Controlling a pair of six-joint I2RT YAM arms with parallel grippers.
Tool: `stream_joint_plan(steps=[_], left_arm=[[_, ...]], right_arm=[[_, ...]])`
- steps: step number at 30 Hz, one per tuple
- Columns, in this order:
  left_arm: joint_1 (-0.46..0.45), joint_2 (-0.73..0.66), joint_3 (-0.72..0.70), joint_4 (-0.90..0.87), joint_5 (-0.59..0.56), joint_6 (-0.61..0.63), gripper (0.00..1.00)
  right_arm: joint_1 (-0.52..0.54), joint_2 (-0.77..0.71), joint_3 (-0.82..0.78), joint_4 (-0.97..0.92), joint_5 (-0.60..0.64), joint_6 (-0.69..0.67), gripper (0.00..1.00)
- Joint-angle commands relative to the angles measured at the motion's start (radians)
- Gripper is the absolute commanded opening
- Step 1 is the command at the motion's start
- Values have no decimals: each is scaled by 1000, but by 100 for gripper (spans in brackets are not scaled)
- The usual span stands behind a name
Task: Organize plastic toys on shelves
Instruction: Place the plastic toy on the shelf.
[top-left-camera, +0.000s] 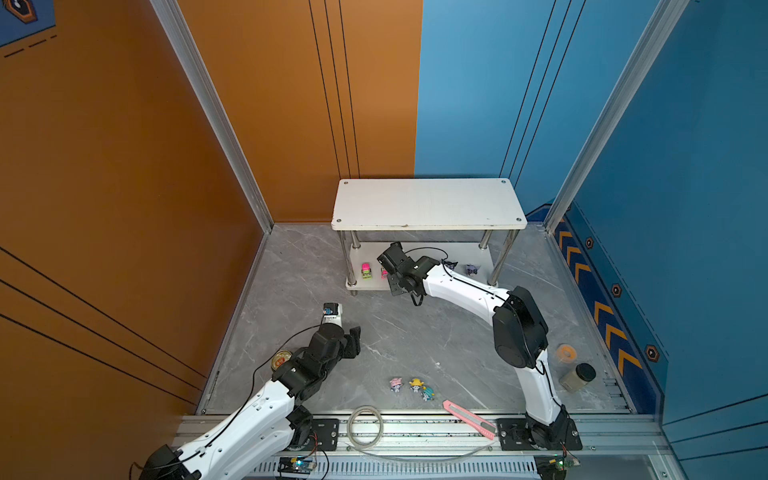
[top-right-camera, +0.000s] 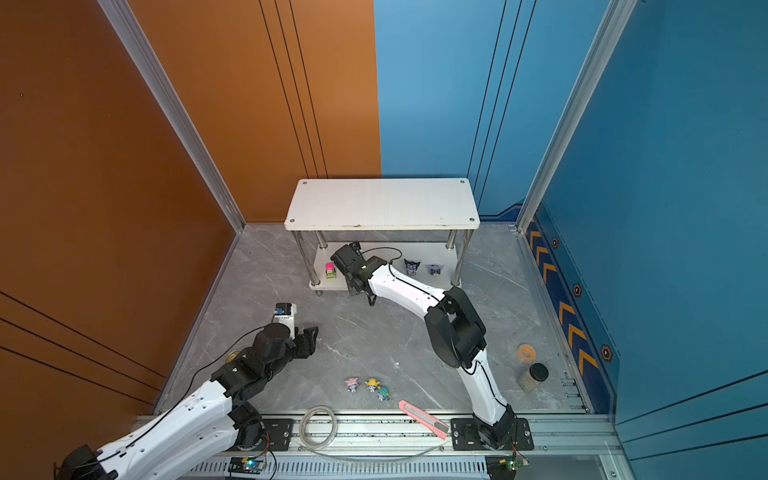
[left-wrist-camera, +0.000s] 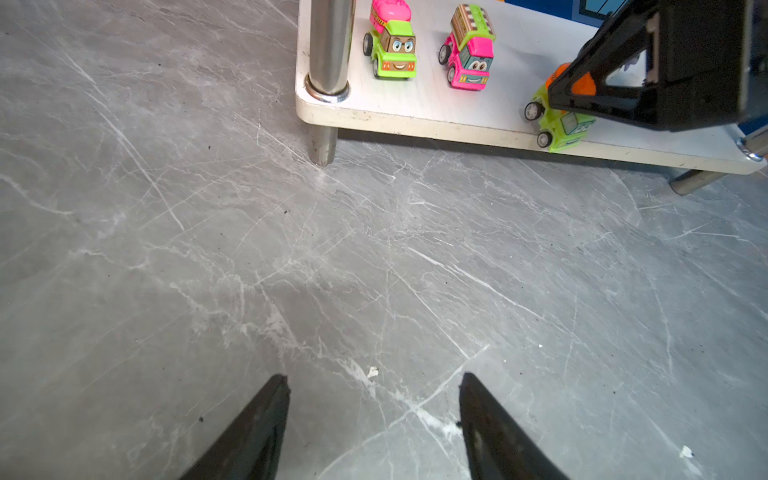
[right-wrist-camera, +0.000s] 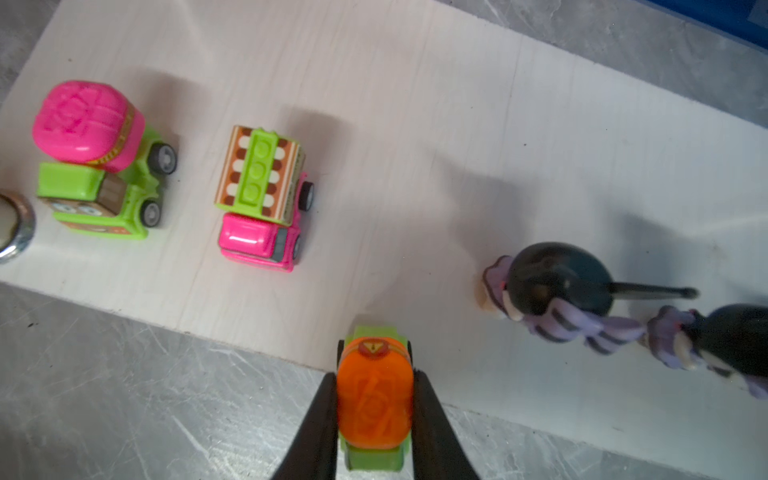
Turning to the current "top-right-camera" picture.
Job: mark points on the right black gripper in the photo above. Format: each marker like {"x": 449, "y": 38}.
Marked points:
{"x": 351, "y": 289}

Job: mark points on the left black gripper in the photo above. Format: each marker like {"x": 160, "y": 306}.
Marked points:
{"x": 306, "y": 342}

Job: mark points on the pink green toy truck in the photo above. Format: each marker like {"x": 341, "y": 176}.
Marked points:
{"x": 330, "y": 271}

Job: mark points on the black purple figurine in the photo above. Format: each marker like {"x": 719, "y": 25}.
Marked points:
{"x": 411, "y": 267}

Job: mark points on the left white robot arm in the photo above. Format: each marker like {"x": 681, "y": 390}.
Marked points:
{"x": 206, "y": 422}

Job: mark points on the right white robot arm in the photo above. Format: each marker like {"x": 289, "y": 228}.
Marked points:
{"x": 455, "y": 329}

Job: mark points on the pink small figurine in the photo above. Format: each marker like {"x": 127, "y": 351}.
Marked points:
{"x": 352, "y": 384}

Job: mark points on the white two-tier shelf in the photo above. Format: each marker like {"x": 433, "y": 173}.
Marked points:
{"x": 430, "y": 220}

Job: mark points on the yellow small figurine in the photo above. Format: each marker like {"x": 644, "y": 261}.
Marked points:
{"x": 373, "y": 385}

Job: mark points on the teal small figurine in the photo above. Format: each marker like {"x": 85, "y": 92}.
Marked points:
{"x": 383, "y": 393}

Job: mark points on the clear coiled tube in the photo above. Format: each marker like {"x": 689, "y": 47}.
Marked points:
{"x": 366, "y": 438}

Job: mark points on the left green circuit board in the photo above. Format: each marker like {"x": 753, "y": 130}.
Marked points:
{"x": 246, "y": 465}

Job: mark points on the green circuit board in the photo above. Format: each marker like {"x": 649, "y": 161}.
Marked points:
{"x": 504, "y": 467}
{"x": 246, "y": 465}

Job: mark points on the pink utility knife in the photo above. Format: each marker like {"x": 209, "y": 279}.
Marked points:
{"x": 437, "y": 427}

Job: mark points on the orange tape roll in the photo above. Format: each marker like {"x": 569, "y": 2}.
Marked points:
{"x": 526, "y": 354}

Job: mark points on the black round cap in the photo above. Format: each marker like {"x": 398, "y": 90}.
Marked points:
{"x": 533, "y": 377}

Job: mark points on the right green circuit board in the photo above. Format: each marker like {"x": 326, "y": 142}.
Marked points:
{"x": 504, "y": 467}

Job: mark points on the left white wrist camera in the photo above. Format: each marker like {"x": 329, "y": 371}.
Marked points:
{"x": 284, "y": 313}

